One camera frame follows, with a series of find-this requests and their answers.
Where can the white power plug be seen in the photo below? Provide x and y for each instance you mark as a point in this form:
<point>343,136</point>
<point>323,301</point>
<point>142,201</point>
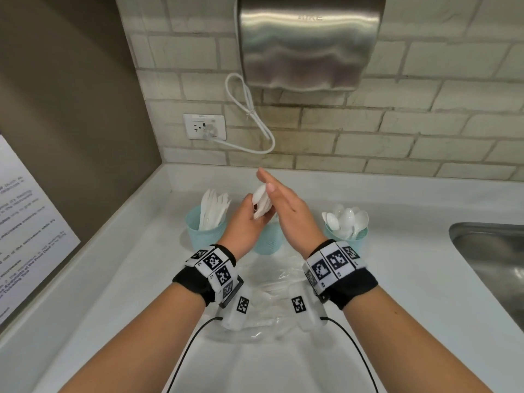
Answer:
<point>212,130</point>

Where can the person's right fingers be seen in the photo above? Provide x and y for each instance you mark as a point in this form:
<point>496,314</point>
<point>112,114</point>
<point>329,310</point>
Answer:
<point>275,184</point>

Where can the person's right forearm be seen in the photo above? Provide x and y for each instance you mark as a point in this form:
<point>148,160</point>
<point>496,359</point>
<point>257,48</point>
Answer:
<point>409,343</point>

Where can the bunch of white plastic spoons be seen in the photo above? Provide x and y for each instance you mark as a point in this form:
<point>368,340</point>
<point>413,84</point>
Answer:
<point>348,218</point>

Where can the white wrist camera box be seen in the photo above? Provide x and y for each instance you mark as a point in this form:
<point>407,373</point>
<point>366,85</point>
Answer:
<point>241,306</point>
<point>303,309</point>

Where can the white wall outlet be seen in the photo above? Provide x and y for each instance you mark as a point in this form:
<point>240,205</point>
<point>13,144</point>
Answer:
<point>194,126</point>

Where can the white plastic cutlery bundle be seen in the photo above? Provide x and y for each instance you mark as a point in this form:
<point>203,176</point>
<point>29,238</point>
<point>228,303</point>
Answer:
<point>262,200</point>

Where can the person's right hand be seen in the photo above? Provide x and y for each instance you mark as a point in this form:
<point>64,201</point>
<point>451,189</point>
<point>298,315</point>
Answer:
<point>299,225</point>

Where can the black wristband with marker tiles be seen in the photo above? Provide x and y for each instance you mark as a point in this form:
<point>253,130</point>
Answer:
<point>213,270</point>
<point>335,270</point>

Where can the white paper notice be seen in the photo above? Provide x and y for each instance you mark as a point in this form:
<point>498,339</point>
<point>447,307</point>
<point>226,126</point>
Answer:
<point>28,233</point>

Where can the stainless steel sink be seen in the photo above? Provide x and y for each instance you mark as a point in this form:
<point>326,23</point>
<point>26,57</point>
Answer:
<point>495,261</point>

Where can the person's left forearm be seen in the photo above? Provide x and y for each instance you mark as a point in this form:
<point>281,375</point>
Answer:
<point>143,343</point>

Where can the person's left fingers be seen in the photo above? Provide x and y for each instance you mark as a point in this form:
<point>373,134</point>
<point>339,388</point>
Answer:
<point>249,202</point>

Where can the clear plastic bag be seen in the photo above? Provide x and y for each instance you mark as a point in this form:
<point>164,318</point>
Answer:
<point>270,323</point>

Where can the bunch of white plastic forks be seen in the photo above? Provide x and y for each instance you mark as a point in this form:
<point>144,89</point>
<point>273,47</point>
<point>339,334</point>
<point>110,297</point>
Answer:
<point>213,210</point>

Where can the stainless steel hand dryer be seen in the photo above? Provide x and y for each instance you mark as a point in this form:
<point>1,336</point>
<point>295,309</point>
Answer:
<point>307,40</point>

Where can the person's left hand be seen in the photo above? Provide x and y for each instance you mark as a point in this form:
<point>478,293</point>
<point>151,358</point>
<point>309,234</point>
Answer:
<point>241,229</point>

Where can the teal plastic cup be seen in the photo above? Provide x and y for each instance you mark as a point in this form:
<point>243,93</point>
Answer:
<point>348,242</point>
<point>204,237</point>
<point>268,239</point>

